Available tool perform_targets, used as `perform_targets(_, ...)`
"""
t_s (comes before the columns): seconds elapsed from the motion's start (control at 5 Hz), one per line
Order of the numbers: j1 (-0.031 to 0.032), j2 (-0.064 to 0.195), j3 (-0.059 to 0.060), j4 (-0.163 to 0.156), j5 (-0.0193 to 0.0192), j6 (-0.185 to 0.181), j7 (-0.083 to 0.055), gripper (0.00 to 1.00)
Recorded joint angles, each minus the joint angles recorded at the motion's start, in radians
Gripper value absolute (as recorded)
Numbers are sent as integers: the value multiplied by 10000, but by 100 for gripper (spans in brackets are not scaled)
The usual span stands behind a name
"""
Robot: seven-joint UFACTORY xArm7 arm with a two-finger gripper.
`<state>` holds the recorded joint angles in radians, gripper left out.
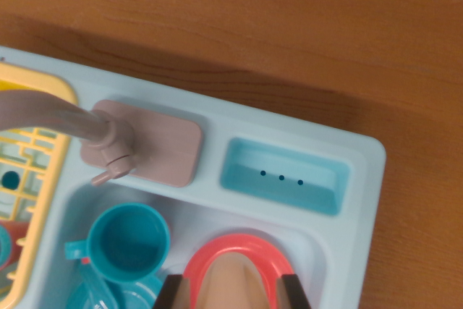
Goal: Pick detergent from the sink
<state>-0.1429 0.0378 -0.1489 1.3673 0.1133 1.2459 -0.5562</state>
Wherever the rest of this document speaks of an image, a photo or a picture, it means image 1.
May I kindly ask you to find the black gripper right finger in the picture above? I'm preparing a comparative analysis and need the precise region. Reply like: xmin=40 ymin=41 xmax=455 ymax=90
xmin=276 ymin=273 xmax=313 ymax=309

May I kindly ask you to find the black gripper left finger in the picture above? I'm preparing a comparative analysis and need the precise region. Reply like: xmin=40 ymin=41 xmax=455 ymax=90
xmin=151 ymin=274 xmax=191 ymax=309

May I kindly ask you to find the cream toy detergent bottle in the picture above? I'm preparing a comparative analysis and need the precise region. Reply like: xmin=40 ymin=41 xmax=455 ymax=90
xmin=195 ymin=253 xmax=286 ymax=309

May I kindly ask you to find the light blue toy sink unit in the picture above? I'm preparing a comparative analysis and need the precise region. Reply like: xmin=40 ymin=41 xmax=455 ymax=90
xmin=0 ymin=45 xmax=387 ymax=309

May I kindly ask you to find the teal toy plate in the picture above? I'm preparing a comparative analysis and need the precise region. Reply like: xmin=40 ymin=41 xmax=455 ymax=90
xmin=67 ymin=272 xmax=166 ymax=309

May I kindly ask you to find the coral toy plate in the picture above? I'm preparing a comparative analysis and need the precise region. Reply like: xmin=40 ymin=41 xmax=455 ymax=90
xmin=182 ymin=233 xmax=296 ymax=309

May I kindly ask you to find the grey toy faucet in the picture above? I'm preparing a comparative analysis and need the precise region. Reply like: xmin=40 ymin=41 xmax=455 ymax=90
xmin=0 ymin=88 xmax=203 ymax=189

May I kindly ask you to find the yellow plastic dish rack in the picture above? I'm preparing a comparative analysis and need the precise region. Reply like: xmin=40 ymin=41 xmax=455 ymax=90
xmin=0 ymin=62 xmax=80 ymax=309

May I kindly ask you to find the teal toy cup with handle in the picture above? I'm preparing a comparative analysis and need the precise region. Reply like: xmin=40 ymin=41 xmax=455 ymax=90
xmin=64 ymin=203 xmax=171 ymax=284

